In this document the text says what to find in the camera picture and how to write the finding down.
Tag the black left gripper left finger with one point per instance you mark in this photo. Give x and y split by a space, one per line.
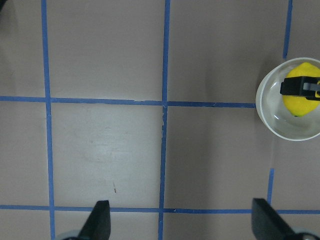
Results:
98 224

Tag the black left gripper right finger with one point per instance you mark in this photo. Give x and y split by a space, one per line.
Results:
266 223

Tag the yellow lemon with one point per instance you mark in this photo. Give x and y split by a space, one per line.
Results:
300 106

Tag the beige bowl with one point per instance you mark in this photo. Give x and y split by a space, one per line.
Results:
274 114

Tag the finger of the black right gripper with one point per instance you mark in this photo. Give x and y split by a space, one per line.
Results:
301 86

